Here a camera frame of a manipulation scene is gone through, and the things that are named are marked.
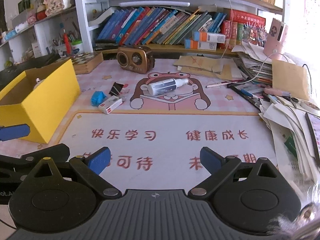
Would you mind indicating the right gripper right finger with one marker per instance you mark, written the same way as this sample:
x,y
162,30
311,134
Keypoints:
x,y
221,170

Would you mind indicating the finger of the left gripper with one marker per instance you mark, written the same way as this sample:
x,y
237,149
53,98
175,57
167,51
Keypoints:
x,y
59,153
14,132

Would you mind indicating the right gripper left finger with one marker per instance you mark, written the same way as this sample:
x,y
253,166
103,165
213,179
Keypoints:
x,y
88,170

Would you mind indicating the white spray bottle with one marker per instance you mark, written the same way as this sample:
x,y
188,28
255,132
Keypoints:
x,y
165,86

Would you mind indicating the pink plush pig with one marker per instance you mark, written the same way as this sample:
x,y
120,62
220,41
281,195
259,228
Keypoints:
x,y
38,82

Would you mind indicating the yellow cardboard box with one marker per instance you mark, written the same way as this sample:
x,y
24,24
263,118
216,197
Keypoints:
x,y
44,108

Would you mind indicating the white red small box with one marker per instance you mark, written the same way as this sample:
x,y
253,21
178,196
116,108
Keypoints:
x,y
110,104

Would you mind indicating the black Yamaha keyboard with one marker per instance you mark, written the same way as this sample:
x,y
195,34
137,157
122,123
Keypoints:
x,y
8,74

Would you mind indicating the blue crumpled wrapper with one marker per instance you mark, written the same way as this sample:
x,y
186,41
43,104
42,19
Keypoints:
x,y
97,98

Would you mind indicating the pink cartoon desk mat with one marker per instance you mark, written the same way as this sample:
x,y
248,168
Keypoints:
x,y
154,147

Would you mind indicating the black binder clip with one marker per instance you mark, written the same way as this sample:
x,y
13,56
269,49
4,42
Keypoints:
x,y
116,89

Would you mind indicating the pink white pen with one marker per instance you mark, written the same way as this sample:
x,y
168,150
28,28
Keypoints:
x,y
218,84

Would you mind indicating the pile of papers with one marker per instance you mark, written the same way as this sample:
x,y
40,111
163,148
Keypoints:
x,y
301,117

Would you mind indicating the wooden chess board box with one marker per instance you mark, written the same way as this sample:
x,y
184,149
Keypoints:
x,y
86,63

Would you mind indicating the brown kraft paper sheets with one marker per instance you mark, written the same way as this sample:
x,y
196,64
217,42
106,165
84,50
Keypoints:
x,y
224,69

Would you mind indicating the red bottle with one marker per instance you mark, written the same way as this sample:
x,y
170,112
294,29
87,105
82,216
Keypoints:
x,y
67,43

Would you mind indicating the white green lid jar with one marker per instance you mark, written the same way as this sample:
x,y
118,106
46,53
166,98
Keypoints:
x,y
77,47

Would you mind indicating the brown envelope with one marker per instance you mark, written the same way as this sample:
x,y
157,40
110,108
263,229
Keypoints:
x,y
290,78

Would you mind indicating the black stapler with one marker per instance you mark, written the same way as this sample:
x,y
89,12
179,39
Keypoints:
x,y
104,44

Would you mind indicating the white bookshelf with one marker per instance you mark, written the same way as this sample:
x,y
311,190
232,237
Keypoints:
x,y
161,25

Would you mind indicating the brown retro radio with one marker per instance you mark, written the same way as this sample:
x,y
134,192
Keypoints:
x,y
138,59

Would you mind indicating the orange white carton lower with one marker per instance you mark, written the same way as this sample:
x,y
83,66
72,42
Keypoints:
x,y
199,45

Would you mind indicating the orange white carton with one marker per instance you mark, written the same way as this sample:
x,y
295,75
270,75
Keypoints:
x,y
202,36
199,45

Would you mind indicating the orange white carton upper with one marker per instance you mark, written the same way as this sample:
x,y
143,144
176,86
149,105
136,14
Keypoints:
x,y
202,36

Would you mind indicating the pink phone stand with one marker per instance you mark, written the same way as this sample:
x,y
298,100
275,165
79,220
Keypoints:
x,y
276,37

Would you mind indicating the red thick book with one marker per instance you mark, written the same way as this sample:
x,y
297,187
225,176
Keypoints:
x,y
244,17

